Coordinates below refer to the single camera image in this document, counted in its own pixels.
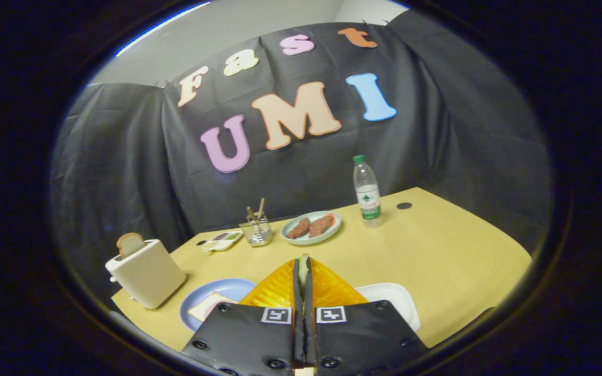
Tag white bread slice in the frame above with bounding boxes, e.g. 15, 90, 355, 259
187, 292, 239, 323

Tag pale green round plate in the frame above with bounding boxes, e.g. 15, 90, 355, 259
281, 210, 342, 246

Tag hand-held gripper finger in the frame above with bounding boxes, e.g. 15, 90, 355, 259
304, 257, 430, 376
182, 257, 306, 376

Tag clear glass holder cup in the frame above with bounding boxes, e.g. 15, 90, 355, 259
239, 217, 273, 247

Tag blue round plate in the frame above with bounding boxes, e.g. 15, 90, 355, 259
179, 278, 257, 332

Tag white rectangular plate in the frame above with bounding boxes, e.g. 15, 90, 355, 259
356, 283, 421, 332

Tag white divided sauce dish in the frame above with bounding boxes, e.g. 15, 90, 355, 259
203, 231, 244, 252

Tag white toaster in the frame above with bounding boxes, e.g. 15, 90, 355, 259
105, 239, 187, 310

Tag green cap water bottle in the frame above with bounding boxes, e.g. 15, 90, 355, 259
353, 155, 384, 229

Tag red meat slice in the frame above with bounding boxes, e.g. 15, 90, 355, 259
285, 218, 311, 240
309, 214, 335, 238

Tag brown crust bread slice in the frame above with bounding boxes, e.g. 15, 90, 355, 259
117, 232, 145, 259

